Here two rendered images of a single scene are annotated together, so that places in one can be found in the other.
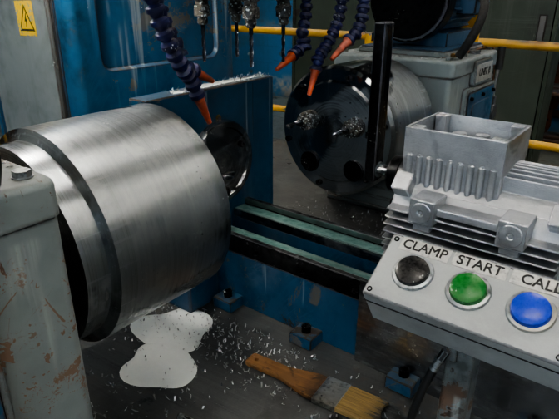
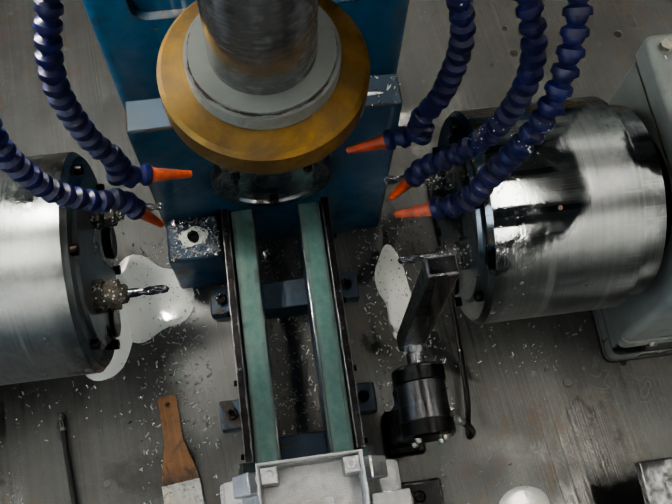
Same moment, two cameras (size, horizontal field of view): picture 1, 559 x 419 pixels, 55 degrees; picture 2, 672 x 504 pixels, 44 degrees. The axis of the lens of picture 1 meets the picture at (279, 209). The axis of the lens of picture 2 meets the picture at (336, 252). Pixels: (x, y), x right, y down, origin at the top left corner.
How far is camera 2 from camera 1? 0.90 m
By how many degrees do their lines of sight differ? 52
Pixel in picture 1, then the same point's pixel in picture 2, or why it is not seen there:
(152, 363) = not seen: hidden behind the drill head
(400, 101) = (537, 279)
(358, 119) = (464, 254)
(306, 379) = (179, 464)
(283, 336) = (223, 392)
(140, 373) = not seen: hidden behind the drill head
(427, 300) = not seen: outside the picture
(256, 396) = (132, 443)
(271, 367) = (168, 426)
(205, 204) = (50, 362)
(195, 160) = (47, 328)
